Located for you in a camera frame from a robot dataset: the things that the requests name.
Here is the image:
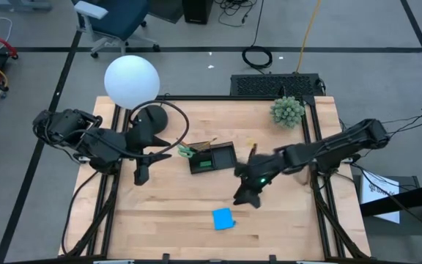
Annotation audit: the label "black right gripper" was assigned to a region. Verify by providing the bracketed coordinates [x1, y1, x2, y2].
[232, 143, 289, 210]

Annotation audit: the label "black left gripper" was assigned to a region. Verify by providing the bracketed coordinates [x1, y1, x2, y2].
[124, 122, 174, 186]

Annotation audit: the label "green handled scissors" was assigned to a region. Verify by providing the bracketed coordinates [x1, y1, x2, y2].
[176, 143, 195, 160]

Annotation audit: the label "blue curved plastic piece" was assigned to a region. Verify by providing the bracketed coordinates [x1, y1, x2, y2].
[211, 207, 237, 232]

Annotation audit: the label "black mesh desk organizer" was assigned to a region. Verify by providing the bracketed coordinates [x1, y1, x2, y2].
[188, 141, 239, 175]

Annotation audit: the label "blue office chair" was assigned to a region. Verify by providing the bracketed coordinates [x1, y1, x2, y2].
[72, 0, 161, 59]

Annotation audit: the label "white globe lamp black stand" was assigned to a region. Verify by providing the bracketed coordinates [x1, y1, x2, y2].
[103, 54, 169, 135]

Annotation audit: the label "green plant in white pot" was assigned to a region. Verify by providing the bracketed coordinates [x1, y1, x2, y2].
[270, 95, 306, 129]

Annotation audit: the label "white paper sheet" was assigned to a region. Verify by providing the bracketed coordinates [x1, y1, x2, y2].
[358, 169, 402, 225]

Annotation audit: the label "black computer case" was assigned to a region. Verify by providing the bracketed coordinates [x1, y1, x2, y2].
[181, 0, 215, 26]

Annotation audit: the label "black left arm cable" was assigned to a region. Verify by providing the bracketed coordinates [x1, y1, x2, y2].
[128, 99, 191, 159]

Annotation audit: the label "black aluminium table frame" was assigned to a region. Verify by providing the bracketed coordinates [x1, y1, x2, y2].
[59, 94, 372, 264]

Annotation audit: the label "coiled black floor cable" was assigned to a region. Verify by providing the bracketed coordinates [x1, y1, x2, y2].
[241, 45, 274, 71]

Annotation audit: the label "yellow hanging cable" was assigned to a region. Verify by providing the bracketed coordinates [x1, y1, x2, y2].
[295, 0, 323, 74]

